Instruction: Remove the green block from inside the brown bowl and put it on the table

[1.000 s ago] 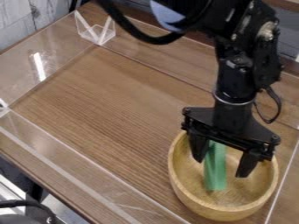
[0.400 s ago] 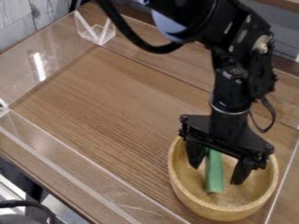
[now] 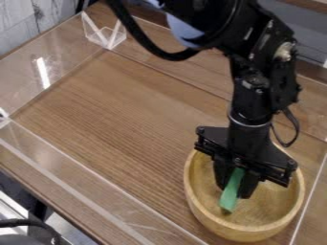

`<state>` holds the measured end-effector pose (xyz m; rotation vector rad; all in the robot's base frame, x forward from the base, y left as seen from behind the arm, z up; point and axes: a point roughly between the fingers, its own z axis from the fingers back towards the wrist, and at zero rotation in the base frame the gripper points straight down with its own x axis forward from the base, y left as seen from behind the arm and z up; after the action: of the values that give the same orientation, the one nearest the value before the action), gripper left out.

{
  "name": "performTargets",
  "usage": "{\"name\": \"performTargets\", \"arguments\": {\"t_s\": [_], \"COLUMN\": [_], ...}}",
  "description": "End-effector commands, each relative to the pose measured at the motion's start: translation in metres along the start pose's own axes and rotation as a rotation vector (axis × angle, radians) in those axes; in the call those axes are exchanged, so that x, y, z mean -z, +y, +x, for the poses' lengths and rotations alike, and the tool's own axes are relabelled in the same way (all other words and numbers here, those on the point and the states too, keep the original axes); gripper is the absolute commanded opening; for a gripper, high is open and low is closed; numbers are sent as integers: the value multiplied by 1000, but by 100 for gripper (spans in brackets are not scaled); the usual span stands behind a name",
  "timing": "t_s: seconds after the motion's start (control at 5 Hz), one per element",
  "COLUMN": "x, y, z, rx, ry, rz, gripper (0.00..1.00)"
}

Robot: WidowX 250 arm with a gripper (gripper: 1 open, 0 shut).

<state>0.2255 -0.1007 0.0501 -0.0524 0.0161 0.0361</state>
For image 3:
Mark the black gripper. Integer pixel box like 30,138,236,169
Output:
193,124,297,199

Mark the green rectangular block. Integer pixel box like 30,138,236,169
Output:
218,168,245,212

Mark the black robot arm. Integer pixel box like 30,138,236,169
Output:
158,0,301,199

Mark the brown wooden bowl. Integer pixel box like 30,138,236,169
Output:
184,150,305,242

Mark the black metal bracket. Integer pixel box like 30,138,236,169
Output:
26,220,72,245

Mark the black cable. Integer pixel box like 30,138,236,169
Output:
104,0,205,62

